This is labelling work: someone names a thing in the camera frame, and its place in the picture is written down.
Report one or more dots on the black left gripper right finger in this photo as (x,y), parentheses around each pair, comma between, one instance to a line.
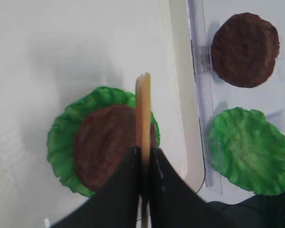
(173,204)

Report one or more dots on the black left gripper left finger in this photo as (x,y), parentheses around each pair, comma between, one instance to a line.
(115,204)

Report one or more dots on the orange cheese slice front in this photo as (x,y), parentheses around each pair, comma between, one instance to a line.
(142,125)

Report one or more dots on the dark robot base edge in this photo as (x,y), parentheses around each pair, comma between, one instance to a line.
(245,209)

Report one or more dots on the brown meat patty on burger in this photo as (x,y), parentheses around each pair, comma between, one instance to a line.
(101,142)

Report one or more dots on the green lettuce leaf on burger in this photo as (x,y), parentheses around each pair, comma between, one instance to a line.
(65,126)

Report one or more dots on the green lettuce leaf standing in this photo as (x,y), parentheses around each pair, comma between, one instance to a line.
(248,150)

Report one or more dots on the clear holder for lettuce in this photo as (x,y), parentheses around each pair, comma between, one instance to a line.
(277,118)

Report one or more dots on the brown meat patty standing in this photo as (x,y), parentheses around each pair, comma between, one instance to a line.
(244,50)

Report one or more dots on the white rectangular tray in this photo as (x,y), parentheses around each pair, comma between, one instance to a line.
(53,52)

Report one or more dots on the right clear acrylic rail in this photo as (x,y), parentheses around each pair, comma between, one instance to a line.
(204,96)

